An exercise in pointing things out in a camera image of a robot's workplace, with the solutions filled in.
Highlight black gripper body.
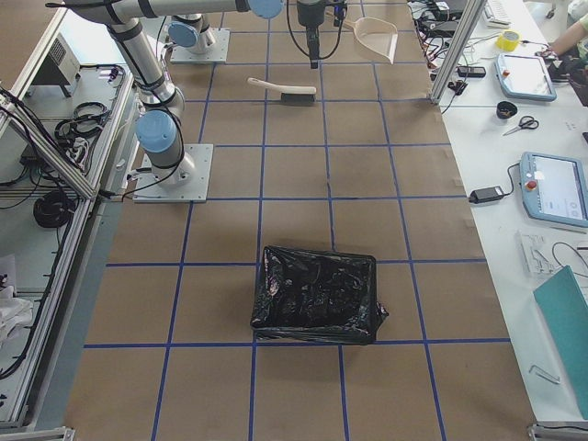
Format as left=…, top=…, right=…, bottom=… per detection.
left=296, top=0, right=326, bottom=27

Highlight white hand brush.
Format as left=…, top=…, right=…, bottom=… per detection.
left=247, top=77, right=316, bottom=105

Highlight white plastic dustpan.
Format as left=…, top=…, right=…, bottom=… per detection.
left=343, top=17, right=399, bottom=64

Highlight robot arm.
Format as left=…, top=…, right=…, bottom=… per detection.
left=45, top=1, right=284, bottom=185
left=167, top=14, right=216, bottom=54

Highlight black bagged right bin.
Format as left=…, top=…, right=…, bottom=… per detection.
left=250, top=245, right=388, bottom=345

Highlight black remote device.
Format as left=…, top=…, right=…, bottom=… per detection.
left=457, top=65, right=486, bottom=78

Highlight yellow tape roll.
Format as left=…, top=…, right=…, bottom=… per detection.
left=495, top=29, right=521, bottom=52

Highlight upper teach pendant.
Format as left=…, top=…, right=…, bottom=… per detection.
left=494, top=53, right=557, bottom=102

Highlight teach pendant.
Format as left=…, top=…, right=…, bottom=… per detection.
left=494, top=53, right=557, bottom=102
left=519, top=152, right=587, bottom=228

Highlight black power brick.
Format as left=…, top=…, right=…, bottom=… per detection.
left=469, top=186, right=506, bottom=204

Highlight grey control box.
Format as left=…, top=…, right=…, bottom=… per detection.
left=31, top=33, right=81, bottom=97

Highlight lower teach pendant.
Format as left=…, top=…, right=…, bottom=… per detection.
left=519, top=152, right=587, bottom=228

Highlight teal folder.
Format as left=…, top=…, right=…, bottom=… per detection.
left=534, top=266, right=587, bottom=419

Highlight metal hex key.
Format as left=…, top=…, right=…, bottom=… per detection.
left=528, top=364, right=560, bottom=385

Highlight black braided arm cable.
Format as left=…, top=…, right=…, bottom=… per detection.
left=285, top=0, right=348, bottom=60

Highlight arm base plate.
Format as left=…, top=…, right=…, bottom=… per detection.
left=132, top=144, right=214, bottom=203
left=168, top=27, right=230, bottom=64

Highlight aluminium frame post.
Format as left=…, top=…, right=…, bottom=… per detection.
left=429, top=0, right=485, bottom=104

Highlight black handled scissors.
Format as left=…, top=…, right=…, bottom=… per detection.
left=503, top=115, right=539, bottom=136

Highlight coiled black cable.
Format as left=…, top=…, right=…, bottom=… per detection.
left=34, top=190, right=77, bottom=230

